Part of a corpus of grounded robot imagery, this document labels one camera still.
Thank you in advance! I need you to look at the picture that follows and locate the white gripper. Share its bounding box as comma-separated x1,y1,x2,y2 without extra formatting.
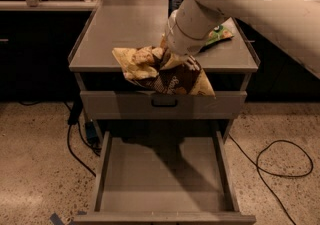
160,8,214,70

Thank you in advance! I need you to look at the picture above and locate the brown chip bag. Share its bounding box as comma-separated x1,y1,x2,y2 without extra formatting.
112,46,215,96

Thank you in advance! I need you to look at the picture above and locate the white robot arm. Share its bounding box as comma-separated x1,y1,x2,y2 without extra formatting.
165,0,320,78

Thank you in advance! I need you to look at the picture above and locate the green chip bag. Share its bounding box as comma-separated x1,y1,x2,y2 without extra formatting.
205,25,233,46

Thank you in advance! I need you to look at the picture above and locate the grey drawer cabinet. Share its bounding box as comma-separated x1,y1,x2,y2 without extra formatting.
69,0,259,137

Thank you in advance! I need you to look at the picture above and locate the closed grey top drawer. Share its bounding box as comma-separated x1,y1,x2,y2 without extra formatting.
80,91,247,120

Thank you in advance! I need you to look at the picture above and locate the open grey middle drawer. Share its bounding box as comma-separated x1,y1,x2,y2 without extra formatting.
74,132,256,225

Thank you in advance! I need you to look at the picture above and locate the blue soda can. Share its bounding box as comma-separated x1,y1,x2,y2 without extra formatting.
168,0,184,15

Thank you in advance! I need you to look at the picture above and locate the blue power adapter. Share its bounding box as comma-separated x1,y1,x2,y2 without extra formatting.
85,122,99,144

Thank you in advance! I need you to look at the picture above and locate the dark lab bench left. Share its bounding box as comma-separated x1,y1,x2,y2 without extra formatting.
0,2,94,101

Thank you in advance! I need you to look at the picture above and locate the blue floor tape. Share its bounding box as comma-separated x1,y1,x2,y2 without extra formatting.
49,212,88,225

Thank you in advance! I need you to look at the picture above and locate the black drawer handle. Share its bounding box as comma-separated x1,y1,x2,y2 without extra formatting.
151,99,178,108

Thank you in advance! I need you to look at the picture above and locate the black power cable left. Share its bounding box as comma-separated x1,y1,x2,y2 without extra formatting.
17,98,102,178

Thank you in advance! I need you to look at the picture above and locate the black floor cable right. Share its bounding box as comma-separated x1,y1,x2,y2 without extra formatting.
228,134,315,225

